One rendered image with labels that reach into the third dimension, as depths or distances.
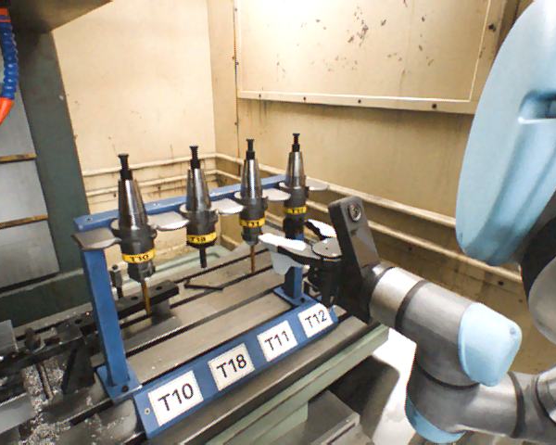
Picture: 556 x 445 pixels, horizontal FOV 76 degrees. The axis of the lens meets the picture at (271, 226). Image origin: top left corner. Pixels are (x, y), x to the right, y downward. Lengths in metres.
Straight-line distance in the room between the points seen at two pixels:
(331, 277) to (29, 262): 0.90
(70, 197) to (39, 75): 0.33
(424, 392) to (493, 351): 0.11
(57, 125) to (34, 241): 0.32
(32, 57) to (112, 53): 0.47
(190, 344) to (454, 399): 0.53
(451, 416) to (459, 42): 0.75
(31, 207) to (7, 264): 0.17
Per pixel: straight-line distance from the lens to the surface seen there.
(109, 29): 1.58
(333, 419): 0.91
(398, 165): 1.05
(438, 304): 0.45
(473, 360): 0.44
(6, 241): 1.18
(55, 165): 1.17
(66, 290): 1.28
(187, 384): 0.68
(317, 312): 0.82
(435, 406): 0.51
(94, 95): 1.54
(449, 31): 0.99
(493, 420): 0.53
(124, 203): 0.55
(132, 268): 0.59
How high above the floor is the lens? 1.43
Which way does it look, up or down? 23 degrees down
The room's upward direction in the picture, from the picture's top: straight up
